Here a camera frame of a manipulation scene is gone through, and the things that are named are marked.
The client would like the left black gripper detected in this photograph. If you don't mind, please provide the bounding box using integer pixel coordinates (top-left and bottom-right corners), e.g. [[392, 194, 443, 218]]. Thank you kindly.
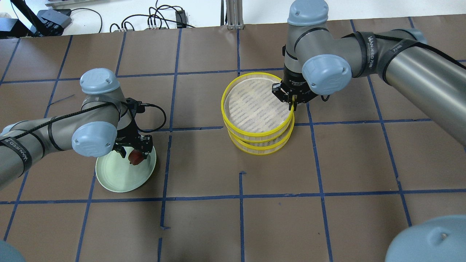
[[112, 98, 153, 159]]

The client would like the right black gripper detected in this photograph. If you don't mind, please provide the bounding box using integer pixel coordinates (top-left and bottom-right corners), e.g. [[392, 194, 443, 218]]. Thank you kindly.
[[272, 76, 319, 112]]

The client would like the dark red bun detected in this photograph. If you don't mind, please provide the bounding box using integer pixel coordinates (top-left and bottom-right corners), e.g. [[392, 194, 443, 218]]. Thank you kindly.
[[128, 149, 145, 166]]

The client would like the yellow steamer layer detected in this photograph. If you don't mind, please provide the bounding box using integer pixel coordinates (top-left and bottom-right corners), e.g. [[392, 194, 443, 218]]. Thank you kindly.
[[220, 72, 294, 146], [228, 118, 295, 156]]

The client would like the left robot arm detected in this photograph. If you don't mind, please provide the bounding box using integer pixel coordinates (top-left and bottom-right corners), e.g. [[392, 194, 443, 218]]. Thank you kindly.
[[0, 68, 153, 188]]

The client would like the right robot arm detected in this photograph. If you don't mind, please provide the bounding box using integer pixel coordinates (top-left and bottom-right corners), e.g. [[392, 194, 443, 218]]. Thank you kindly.
[[272, 0, 466, 145]]

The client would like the light green plate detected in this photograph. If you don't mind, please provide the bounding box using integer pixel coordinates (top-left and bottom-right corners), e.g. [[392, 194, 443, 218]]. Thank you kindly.
[[95, 147, 157, 193]]

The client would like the black power adapter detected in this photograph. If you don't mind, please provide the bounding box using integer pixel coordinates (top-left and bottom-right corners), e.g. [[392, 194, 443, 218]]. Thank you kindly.
[[175, 10, 188, 28]]

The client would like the aluminium frame post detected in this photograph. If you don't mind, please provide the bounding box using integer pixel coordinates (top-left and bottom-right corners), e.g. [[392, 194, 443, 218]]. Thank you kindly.
[[225, 0, 244, 30]]

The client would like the black camera stand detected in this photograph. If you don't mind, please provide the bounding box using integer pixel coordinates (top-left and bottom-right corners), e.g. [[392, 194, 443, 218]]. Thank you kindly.
[[0, 0, 72, 39]]

